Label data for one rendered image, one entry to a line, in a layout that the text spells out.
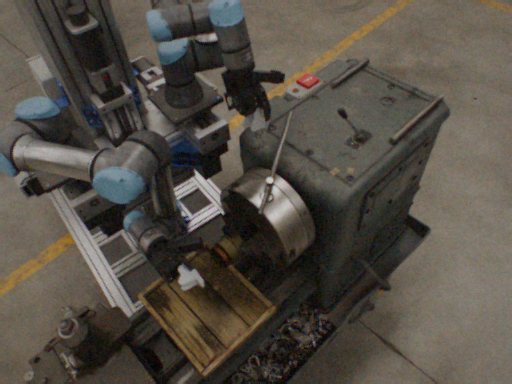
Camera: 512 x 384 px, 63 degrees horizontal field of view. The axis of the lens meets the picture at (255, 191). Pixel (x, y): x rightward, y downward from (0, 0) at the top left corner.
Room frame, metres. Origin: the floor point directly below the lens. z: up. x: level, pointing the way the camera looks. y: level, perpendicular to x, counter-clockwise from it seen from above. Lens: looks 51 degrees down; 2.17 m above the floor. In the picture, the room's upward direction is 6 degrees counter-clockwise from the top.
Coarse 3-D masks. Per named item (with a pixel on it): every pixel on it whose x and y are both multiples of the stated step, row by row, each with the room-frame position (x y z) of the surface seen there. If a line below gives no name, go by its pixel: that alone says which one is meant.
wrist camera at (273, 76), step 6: (252, 72) 0.88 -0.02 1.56; (258, 72) 0.89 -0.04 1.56; (264, 72) 0.90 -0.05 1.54; (270, 72) 0.92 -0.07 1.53; (276, 72) 0.93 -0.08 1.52; (252, 78) 0.88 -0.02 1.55; (258, 78) 0.88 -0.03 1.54; (264, 78) 0.89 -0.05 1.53; (270, 78) 0.90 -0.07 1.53; (276, 78) 0.91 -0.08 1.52; (282, 78) 0.92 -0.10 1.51
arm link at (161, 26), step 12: (156, 0) 1.02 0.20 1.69; (168, 0) 1.01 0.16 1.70; (180, 0) 1.05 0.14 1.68; (156, 12) 0.97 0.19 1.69; (168, 12) 0.97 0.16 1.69; (180, 12) 0.97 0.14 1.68; (192, 12) 0.97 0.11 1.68; (156, 24) 0.95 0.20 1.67; (168, 24) 0.95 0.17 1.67; (180, 24) 0.95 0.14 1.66; (192, 24) 0.96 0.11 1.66; (156, 36) 0.94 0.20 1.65; (168, 36) 0.95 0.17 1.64; (180, 36) 0.95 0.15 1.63
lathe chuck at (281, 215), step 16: (240, 176) 0.88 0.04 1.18; (256, 176) 0.83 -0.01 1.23; (224, 192) 0.83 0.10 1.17; (240, 192) 0.77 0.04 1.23; (256, 192) 0.76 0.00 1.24; (272, 192) 0.76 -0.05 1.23; (256, 208) 0.72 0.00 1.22; (272, 208) 0.71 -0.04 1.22; (288, 208) 0.71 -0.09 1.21; (256, 224) 0.72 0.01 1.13; (272, 224) 0.67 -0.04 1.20; (288, 224) 0.68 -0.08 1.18; (304, 224) 0.69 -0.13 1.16; (272, 240) 0.67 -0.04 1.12; (288, 240) 0.64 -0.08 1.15; (304, 240) 0.67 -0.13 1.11
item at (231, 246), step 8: (224, 240) 0.69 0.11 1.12; (232, 240) 0.68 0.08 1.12; (240, 240) 0.69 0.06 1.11; (216, 248) 0.66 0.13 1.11; (224, 248) 0.66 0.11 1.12; (232, 248) 0.66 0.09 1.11; (216, 256) 0.67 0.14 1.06; (224, 256) 0.64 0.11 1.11; (232, 256) 0.64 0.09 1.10; (240, 256) 0.65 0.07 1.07; (224, 264) 0.62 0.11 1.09
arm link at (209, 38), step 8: (192, 0) 1.36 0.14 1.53; (200, 0) 1.33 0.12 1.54; (200, 40) 1.33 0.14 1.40; (208, 40) 1.32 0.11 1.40; (216, 40) 1.32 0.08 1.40; (200, 48) 1.33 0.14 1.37; (208, 48) 1.31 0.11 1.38; (216, 48) 1.32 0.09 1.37; (200, 56) 1.31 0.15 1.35; (208, 56) 1.31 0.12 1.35; (216, 56) 1.31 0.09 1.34; (200, 64) 1.30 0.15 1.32; (208, 64) 1.31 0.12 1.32; (216, 64) 1.32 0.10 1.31
